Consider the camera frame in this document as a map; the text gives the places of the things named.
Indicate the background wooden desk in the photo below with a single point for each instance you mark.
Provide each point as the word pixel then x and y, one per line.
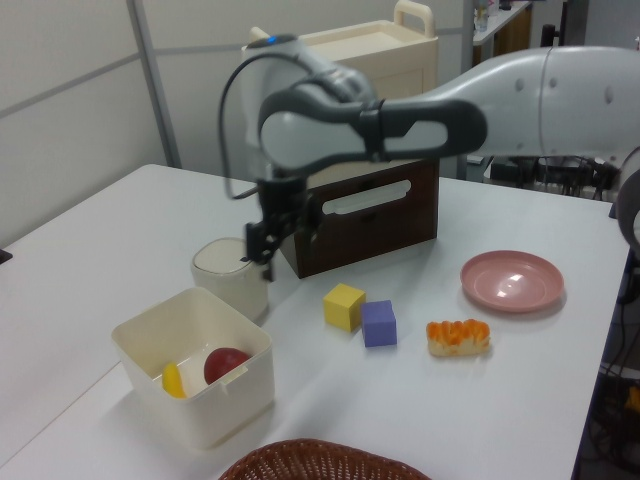
pixel 500 22

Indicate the purple foam cube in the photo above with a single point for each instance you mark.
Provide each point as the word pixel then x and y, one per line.
pixel 378 325

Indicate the toy bread with orange topping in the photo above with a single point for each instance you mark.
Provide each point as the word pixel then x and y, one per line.
pixel 457 337

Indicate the yellow toy banana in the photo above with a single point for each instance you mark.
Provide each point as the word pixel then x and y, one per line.
pixel 173 382

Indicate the pink plastic plate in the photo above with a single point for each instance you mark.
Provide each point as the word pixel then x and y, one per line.
pixel 512 281

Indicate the grey partition frame post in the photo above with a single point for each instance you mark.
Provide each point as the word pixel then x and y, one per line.
pixel 157 85

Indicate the yellow foam cube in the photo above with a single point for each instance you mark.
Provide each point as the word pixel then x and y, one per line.
pixel 342 305

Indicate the small cream lidded canister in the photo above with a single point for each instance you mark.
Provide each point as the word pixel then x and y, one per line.
pixel 225 285

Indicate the dark brown wooden box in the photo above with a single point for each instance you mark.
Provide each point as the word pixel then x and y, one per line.
pixel 380 230

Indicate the cream open plastic container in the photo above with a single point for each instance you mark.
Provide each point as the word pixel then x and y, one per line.
pixel 210 410

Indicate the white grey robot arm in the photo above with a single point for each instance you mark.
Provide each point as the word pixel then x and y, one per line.
pixel 350 130

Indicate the small black flat object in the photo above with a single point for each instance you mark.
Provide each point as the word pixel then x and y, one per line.
pixel 5 256

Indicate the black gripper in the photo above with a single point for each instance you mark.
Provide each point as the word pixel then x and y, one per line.
pixel 280 200

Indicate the brown wicker basket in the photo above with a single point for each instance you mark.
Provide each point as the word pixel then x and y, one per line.
pixel 320 462

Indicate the red toy apple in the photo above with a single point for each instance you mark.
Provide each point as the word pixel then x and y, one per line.
pixel 222 365

